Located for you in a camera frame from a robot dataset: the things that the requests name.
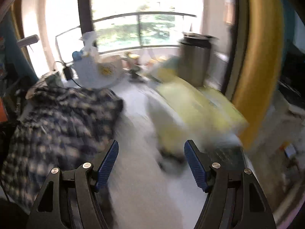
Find plaid blue beige pants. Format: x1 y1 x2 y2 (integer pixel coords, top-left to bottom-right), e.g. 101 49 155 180
1 86 124 211

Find yellow green plastic package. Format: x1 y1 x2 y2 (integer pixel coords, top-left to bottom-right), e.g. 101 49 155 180
145 77 248 156

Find black power adapter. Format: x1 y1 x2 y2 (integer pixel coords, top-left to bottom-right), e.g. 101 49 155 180
63 66 73 81

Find white slatted storage basket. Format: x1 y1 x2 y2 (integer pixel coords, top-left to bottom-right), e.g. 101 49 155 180
72 48 125 88

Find yellow curtain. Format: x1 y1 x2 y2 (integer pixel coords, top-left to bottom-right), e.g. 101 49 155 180
233 0 284 150

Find white yellow cartoon mug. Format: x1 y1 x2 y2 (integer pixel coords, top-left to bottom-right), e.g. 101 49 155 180
97 55 124 77

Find teal curtain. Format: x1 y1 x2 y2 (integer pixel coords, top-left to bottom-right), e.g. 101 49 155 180
1 10 38 85

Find white plastic bag in basket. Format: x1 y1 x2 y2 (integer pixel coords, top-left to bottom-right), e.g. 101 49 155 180
80 31 97 52

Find desk lamp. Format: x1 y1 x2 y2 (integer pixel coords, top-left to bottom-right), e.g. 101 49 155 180
16 34 66 65

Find balcony railing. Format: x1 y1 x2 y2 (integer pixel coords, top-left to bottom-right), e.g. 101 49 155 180
56 11 197 54

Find dark window post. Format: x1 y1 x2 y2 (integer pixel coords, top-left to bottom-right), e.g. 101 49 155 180
78 0 94 35

